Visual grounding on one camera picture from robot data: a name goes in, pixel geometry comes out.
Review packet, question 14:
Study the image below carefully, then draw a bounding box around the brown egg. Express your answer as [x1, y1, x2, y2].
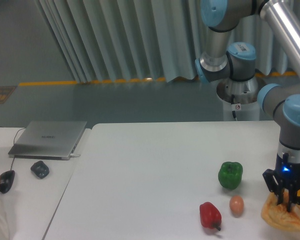
[229, 195, 244, 216]

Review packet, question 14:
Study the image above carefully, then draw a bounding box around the red bell pepper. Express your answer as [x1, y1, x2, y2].
[199, 202, 222, 231]

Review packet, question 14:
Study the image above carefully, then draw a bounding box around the black computer mouse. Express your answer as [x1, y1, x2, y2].
[0, 170, 15, 194]

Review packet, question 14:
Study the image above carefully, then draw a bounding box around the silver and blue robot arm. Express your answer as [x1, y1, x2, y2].
[195, 0, 300, 212]

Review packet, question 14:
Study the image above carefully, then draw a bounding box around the triangular golden bread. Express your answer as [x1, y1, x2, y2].
[261, 192, 300, 232]

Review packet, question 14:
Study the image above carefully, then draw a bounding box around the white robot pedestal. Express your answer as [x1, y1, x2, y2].
[216, 77, 266, 121]

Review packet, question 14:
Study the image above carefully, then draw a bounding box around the pale green pleated curtain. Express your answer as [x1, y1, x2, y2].
[37, 0, 300, 83]

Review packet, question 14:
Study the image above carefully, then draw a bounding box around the silver closed laptop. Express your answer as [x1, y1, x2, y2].
[8, 121, 87, 160]

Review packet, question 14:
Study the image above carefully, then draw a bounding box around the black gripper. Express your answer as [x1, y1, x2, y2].
[262, 155, 300, 212]

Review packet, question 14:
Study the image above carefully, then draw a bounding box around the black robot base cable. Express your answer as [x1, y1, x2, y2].
[230, 94, 238, 122]

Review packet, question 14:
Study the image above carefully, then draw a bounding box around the black mouse cable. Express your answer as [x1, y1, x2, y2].
[0, 126, 27, 172]

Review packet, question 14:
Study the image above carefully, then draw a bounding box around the green bell pepper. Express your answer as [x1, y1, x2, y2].
[218, 161, 243, 190]

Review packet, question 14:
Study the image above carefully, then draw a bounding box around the small dark grey controller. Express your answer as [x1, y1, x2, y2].
[30, 160, 50, 179]

